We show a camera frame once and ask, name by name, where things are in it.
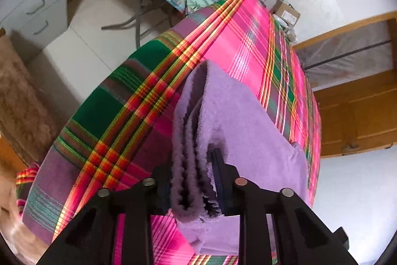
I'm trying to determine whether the wooden door frame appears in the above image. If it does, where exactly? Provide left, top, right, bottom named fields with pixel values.
left=293, top=11, right=397, bottom=51

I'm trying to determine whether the clear plastic door curtain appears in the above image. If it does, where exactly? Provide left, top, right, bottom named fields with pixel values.
left=295, top=20, right=397, bottom=92

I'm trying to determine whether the purple fleece garment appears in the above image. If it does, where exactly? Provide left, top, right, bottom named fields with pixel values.
left=171, top=60, right=311, bottom=255

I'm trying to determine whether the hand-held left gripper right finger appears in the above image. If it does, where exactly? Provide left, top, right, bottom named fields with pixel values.
left=211, top=149, right=357, bottom=265

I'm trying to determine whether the pink green plaid blanket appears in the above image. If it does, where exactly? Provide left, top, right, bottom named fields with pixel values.
left=15, top=0, right=321, bottom=265

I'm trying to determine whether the wooden door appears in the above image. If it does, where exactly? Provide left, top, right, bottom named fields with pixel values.
left=312, top=70, right=397, bottom=158

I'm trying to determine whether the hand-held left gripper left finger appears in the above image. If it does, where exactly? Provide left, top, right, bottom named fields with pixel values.
left=35, top=167, right=174, bottom=265

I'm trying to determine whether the brown labelled cardboard box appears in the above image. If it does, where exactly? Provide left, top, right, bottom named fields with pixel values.
left=272, top=0, right=301, bottom=26

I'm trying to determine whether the brown plush throw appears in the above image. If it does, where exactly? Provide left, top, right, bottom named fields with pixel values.
left=0, top=34, right=59, bottom=166

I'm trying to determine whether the pile of plastic mailer bags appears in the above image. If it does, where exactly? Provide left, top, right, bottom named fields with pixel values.
left=277, top=20, right=298, bottom=43

